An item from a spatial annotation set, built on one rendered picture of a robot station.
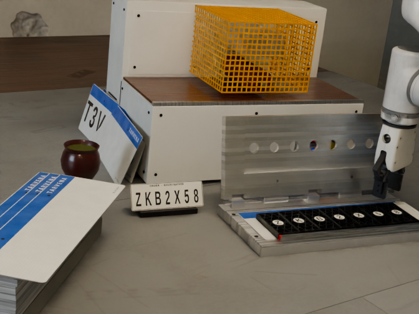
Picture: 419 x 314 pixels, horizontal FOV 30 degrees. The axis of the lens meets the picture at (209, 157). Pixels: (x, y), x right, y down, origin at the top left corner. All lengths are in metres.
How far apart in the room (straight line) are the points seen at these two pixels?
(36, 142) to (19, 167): 0.19
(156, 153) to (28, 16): 1.60
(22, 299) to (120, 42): 0.89
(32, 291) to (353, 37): 3.33
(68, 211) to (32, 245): 0.14
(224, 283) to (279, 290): 0.10
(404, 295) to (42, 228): 0.65
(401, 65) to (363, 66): 2.78
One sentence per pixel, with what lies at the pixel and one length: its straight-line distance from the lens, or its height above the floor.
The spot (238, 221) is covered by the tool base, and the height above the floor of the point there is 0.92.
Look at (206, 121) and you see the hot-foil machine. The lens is 1.76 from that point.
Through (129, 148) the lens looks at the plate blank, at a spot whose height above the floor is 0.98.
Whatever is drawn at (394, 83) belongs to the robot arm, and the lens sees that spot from 1.70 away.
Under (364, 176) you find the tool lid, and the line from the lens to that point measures 1.80.
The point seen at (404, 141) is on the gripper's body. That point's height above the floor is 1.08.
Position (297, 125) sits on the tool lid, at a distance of 1.70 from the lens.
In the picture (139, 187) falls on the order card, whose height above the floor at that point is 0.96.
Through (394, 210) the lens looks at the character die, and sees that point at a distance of 1.75.
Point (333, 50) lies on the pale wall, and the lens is 4.26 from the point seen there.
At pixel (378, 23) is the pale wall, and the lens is 4.46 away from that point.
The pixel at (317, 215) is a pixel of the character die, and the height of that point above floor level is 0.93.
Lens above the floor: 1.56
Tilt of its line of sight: 19 degrees down
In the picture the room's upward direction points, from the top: 6 degrees clockwise
